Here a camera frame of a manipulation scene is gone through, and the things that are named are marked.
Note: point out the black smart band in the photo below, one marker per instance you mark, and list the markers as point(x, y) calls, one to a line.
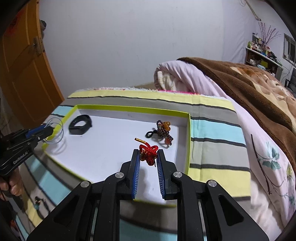
point(78, 130)

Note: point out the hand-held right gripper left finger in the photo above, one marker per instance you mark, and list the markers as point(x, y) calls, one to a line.
point(137, 176)

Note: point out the window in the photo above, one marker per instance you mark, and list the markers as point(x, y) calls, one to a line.
point(289, 48)

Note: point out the striped bed sheet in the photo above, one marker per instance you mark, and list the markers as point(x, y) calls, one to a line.
point(208, 162)

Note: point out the row of bottles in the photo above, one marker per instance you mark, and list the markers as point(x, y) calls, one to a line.
point(259, 45)

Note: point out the brown plush blanket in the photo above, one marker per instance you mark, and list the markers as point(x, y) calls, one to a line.
point(254, 92)

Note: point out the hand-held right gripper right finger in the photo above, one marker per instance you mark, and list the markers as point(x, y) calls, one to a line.
point(160, 176)

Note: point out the red paper door decoration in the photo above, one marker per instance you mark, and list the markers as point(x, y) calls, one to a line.
point(15, 23)

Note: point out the black chair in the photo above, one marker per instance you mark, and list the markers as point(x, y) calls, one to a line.
point(292, 80)

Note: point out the pink floral quilt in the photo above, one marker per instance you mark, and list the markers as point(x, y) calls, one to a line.
point(266, 185)

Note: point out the person's left hand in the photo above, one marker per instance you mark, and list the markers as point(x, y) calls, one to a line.
point(14, 188)

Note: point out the purple dried branches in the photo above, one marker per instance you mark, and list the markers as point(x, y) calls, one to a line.
point(268, 34)

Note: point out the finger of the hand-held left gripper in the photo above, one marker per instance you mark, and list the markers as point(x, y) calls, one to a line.
point(34, 131)
point(44, 135)

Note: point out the green cardboard box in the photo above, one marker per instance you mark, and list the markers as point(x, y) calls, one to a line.
point(115, 125)

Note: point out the metal door lock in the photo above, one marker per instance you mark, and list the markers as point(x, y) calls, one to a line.
point(37, 46)

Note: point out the wooden wall stick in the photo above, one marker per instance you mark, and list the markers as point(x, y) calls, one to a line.
point(253, 10)

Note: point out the grey storage shelf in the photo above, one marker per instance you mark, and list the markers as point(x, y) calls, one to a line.
point(263, 62)

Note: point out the wooden door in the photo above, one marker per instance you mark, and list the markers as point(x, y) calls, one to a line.
point(27, 81)

